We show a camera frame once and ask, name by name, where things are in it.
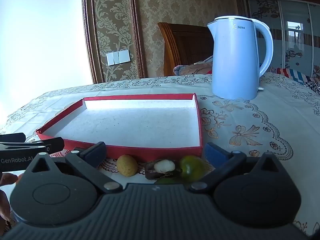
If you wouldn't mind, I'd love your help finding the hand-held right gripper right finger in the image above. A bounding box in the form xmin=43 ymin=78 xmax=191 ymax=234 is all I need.
xmin=190 ymin=142 xmax=295 ymax=193

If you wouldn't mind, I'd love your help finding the person's left hand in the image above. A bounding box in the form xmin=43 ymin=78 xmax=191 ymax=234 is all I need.
xmin=0 ymin=173 xmax=19 ymax=230

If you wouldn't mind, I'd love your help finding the partly peeled water chestnut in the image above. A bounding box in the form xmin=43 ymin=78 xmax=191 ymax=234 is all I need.
xmin=144 ymin=159 xmax=183 ymax=180

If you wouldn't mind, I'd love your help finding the floral sliding-door wardrobe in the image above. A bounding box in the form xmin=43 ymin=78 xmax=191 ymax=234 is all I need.
xmin=246 ymin=0 xmax=320 ymax=75

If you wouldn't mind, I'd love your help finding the red shallow cardboard tray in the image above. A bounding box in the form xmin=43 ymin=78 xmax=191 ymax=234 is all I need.
xmin=36 ymin=93 xmax=203 ymax=158

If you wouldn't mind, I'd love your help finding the green tomato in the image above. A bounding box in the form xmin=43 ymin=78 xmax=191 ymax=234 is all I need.
xmin=179 ymin=155 xmax=208 ymax=182

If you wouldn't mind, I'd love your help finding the tan longan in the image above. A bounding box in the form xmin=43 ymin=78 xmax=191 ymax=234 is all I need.
xmin=116 ymin=154 xmax=138 ymax=177

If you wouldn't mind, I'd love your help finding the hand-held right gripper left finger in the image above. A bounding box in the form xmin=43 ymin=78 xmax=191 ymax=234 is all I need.
xmin=24 ymin=141 xmax=123 ymax=193

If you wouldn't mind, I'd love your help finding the light blue electric kettle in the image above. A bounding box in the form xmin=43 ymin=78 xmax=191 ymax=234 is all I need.
xmin=206 ymin=16 xmax=274 ymax=101

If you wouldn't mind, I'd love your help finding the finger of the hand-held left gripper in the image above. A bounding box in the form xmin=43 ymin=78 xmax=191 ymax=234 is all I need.
xmin=0 ymin=133 xmax=26 ymax=143
xmin=0 ymin=137 xmax=65 ymax=153

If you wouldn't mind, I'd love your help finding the wooden bed headboard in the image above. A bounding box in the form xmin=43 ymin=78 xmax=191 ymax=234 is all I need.
xmin=157 ymin=22 xmax=214 ymax=77

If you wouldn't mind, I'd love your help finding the striped pink blanket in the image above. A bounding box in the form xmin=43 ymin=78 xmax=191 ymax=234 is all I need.
xmin=173 ymin=55 xmax=313 ymax=87

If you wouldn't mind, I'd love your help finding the white lace-print tablecloth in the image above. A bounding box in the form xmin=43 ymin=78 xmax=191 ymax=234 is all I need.
xmin=0 ymin=71 xmax=320 ymax=240

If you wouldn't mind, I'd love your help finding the white wall switch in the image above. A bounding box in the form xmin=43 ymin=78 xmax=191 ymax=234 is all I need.
xmin=106 ymin=50 xmax=131 ymax=66

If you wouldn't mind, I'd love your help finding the carved wooden wall frame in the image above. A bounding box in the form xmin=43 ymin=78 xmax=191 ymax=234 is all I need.
xmin=81 ymin=0 xmax=147 ymax=84

